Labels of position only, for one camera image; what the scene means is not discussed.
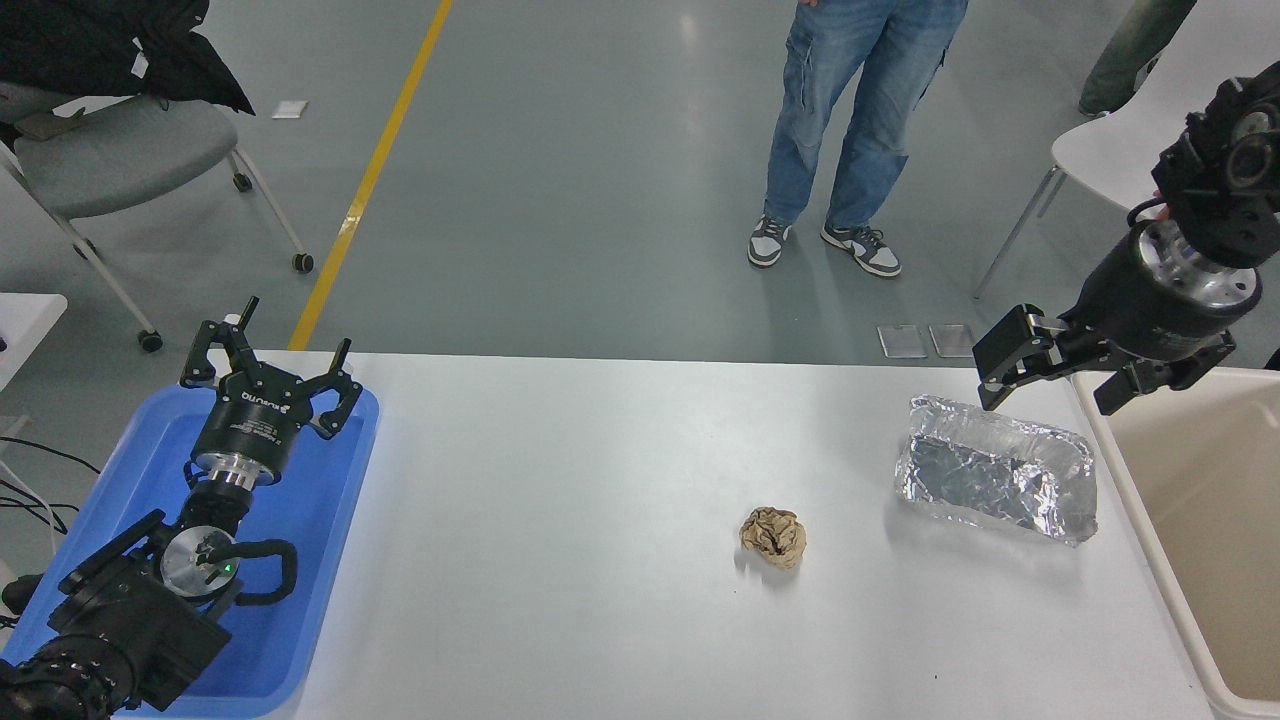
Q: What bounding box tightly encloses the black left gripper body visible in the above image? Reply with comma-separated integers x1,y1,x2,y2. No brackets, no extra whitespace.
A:
190,366,315,473

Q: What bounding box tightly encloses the crumpled tan paper ball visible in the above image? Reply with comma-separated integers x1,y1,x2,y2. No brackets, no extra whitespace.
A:
740,507,808,571

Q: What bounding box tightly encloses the large pale bin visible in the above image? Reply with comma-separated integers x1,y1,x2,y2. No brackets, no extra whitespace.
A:
1072,365,1280,720

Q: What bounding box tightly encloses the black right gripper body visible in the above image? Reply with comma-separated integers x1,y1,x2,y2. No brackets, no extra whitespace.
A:
1060,226,1253,363

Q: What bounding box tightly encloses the silver foil tray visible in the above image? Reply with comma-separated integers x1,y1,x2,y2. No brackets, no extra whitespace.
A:
895,394,1099,547

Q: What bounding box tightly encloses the small white side table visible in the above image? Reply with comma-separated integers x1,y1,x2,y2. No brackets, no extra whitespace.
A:
0,293,69,391

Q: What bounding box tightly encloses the white chair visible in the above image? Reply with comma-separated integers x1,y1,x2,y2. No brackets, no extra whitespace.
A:
973,0,1280,301

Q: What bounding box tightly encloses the black cable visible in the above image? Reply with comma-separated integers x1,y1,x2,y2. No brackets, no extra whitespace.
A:
0,436,102,475

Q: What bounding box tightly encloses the blue plastic tray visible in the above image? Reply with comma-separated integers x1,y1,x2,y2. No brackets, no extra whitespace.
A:
0,385,381,719

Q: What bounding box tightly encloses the person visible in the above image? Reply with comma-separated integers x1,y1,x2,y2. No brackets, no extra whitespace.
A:
1078,0,1198,116
748,0,969,279

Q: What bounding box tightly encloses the black jacket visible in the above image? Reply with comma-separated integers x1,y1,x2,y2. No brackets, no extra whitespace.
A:
0,0,256,126

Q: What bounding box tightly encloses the grey wheeled chair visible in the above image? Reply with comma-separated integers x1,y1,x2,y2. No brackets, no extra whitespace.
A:
0,80,316,353

